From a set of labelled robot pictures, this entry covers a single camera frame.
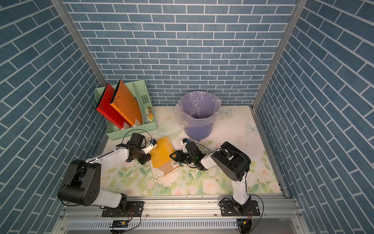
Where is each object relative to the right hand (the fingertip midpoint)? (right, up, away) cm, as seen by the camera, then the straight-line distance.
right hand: (172, 157), depth 89 cm
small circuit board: (-24, -29, -17) cm, 41 cm away
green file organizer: (-26, +45, +14) cm, 54 cm away
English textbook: (-7, -4, -1) cm, 8 cm away
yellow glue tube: (-22, +30, +27) cm, 45 cm away
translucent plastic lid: (-5, +17, +19) cm, 26 cm away
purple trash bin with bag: (+15, +29, +12) cm, 35 cm away
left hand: (-15, 0, +3) cm, 15 cm away
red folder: (-39, +30, -6) cm, 49 cm away
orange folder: (-36, +35, +18) cm, 54 cm away
